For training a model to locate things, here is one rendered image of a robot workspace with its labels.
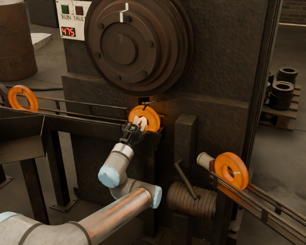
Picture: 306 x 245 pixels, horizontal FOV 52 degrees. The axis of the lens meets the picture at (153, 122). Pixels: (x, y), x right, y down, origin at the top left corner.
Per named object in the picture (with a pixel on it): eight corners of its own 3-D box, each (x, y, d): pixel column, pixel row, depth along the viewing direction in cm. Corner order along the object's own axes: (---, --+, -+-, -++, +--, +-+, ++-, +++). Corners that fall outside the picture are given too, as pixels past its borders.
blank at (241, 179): (228, 189, 129) (221, 192, 127) (215, 153, 129) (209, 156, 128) (254, 189, 115) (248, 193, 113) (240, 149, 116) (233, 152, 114)
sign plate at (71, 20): (63, 36, 159) (58, -1, 150) (108, 42, 150) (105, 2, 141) (60, 38, 157) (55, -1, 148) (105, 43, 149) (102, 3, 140)
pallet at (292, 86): (169, 106, 326) (170, 65, 305) (194, 79, 390) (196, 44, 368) (292, 131, 282) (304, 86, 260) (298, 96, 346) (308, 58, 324)
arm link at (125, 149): (131, 166, 134) (111, 160, 137) (136, 157, 137) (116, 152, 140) (127, 153, 127) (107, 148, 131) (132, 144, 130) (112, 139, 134)
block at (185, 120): (179, 153, 157) (182, 110, 145) (195, 156, 154) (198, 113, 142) (172, 165, 149) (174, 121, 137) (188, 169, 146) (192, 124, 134)
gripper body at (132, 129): (142, 123, 137) (130, 143, 130) (144, 135, 143) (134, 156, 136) (126, 119, 140) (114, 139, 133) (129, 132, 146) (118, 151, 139)
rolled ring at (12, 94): (2, 90, 176) (6, 87, 179) (17, 119, 183) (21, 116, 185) (25, 83, 168) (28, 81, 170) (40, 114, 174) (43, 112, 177)
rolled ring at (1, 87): (3, 84, 174) (8, 82, 177) (-20, 83, 182) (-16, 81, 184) (13, 114, 183) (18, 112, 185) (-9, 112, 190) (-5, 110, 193)
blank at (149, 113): (130, 101, 150) (127, 104, 147) (161, 108, 144) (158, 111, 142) (131, 129, 157) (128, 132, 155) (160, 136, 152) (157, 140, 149)
